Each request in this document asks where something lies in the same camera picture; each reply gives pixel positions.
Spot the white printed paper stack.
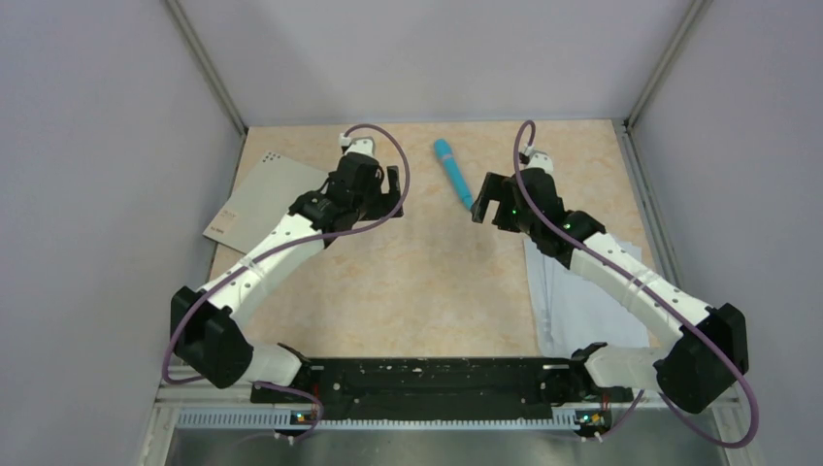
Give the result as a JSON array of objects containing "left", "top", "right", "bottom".
[{"left": 523, "top": 238, "right": 649, "bottom": 358}]

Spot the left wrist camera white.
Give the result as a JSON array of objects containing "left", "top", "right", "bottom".
[{"left": 338, "top": 133, "right": 376, "bottom": 157}]

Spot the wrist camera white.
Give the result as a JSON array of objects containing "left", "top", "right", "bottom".
[
  {"left": 338, "top": 133, "right": 376, "bottom": 157},
  {"left": 519, "top": 146, "right": 554, "bottom": 175}
]

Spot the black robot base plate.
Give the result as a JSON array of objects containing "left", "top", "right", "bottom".
[{"left": 250, "top": 357, "right": 634, "bottom": 436}]

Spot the turquoise marker pen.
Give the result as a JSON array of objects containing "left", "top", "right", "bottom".
[{"left": 433, "top": 139, "right": 474, "bottom": 210}]

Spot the grey black file folder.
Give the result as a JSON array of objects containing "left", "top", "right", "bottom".
[{"left": 203, "top": 150, "right": 327, "bottom": 253}]

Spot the aluminium frame rail front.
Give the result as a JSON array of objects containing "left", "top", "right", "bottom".
[{"left": 139, "top": 357, "right": 765, "bottom": 465}]

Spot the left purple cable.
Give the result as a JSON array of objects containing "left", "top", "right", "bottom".
[{"left": 160, "top": 123, "right": 412, "bottom": 387}]

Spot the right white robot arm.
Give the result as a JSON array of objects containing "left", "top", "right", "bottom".
[{"left": 471, "top": 167, "right": 758, "bottom": 414}]

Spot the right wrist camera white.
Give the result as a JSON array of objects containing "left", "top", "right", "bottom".
[{"left": 519, "top": 146, "right": 554, "bottom": 175}]

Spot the left aluminium corner post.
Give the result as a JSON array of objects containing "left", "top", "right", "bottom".
[{"left": 161, "top": 0, "right": 248, "bottom": 136}]

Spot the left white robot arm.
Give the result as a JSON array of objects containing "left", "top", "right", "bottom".
[{"left": 170, "top": 152, "right": 408, "bottom": 402}]

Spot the right aluminium corner post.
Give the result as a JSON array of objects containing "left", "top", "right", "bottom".
[{"left": 624, "top": 0, "right": 712, "bottom": 131}]

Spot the aluminium corner post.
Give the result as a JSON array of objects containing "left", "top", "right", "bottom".
[
  {"left": 161, "top": 0, "right": 248, "bottom": 136},
  {"left": 624, "top": 0, "right": 712, "bottom": 131}
]

